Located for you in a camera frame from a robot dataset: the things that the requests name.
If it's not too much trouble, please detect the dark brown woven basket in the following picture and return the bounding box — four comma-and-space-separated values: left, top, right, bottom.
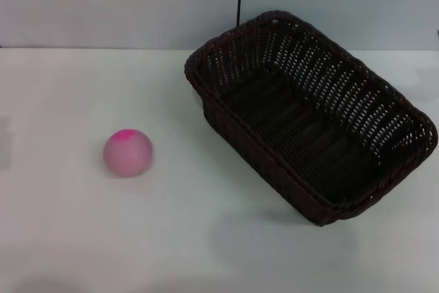
184, 10, 438, 227

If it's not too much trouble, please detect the pink ball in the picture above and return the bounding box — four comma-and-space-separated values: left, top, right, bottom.
102, 128, 154, 179

